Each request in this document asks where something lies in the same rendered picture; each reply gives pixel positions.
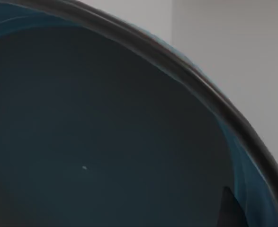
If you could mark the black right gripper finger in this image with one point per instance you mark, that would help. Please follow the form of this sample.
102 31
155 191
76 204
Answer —
230 210

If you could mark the dark blue bowl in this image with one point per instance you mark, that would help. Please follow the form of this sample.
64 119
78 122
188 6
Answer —
110 113

